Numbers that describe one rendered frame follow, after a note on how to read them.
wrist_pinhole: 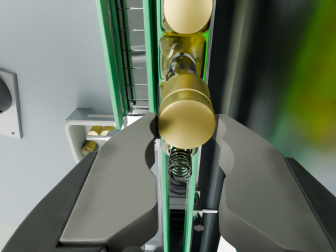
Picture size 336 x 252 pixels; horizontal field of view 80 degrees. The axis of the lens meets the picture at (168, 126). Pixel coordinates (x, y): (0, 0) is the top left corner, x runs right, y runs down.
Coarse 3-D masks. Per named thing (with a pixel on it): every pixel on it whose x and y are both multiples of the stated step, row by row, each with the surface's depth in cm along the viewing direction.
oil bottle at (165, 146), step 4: (164, 140) 29; (164, 144) 29; (168, 144) 29; (164, 148) 30; (168, 148) 29; (192, 148) 29; (196, 148) 30; (164, 152) 30; (168, 152) 29; (192, 152) 29
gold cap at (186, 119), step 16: (176, 80) 13; (192, 80) 13; (176, 96) 11; (192, 96) 11; (208, 96) 13; (160, 112) 11; (176, 112) 11; (192, 112) 11; (208, 112) 11; (160, 128) 12; (176, 128) 12; (192, 128) 12; (208, 128) 11; (176, 144) 12; (192, 144) 12
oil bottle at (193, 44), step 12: (168, 36) 23; (180, 36) 23; (192, 36) 23; (168, 48) 22; (180, 48) 22; (192, 48) 22; (204, 48) 23; (168, 60) 22; (204, 60) 24; (180, 72) 26
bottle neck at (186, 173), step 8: (176, 152) 26; (184, 152) 26; (168, 160) 26; (176, 160) 24; (184, 160) 24; (168, 168) 24; (176, 168) 26; (184, 168) 26; (176, 176) 25; (184, 176) 25
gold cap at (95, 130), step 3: (93, 126) 64; (96, 126) 64; (99, 126) 65; (90, 129) 63; (93, 129) 63; (96, 129) 63; (99, 129) 64; (102, 129) 66; (90, 132) 62; (93, 132) 62; (96, 132) 62; (99, 132) 64
